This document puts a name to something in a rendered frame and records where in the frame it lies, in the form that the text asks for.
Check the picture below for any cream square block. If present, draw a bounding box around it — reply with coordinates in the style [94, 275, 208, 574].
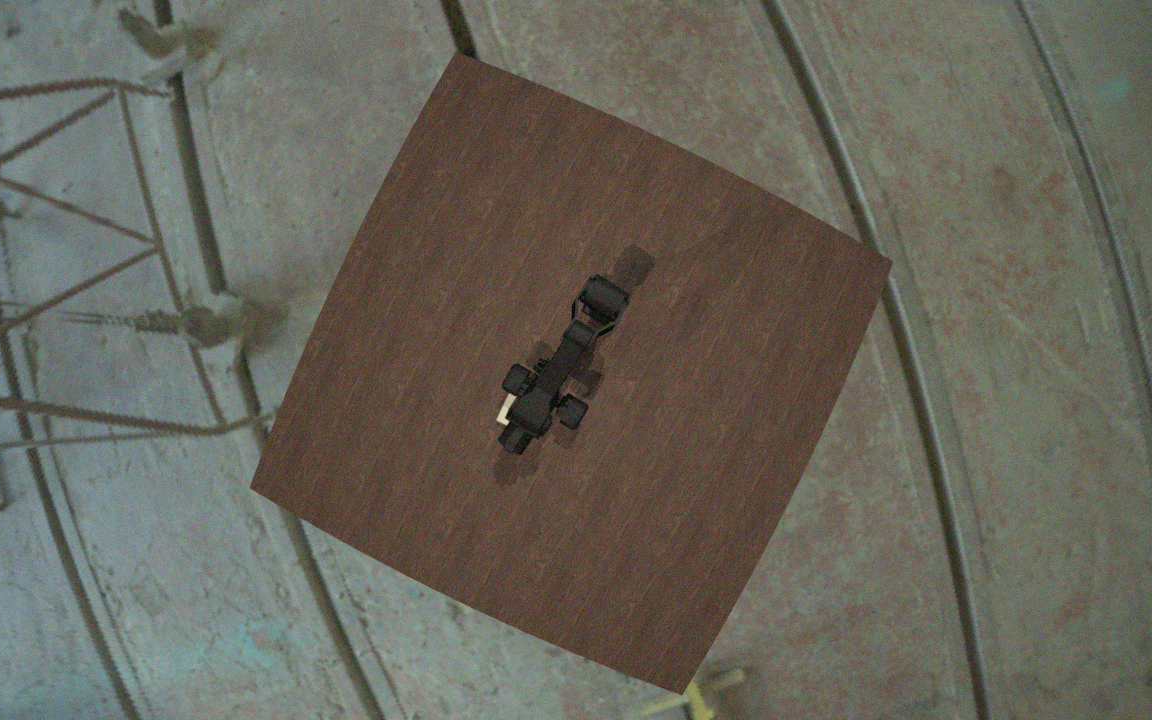
[497, 393, 517, 425]

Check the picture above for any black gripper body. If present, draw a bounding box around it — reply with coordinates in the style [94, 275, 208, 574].
[501, 363, 589, 430]

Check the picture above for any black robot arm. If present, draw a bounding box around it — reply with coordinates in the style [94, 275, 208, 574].
[498, 275, 630, 455]

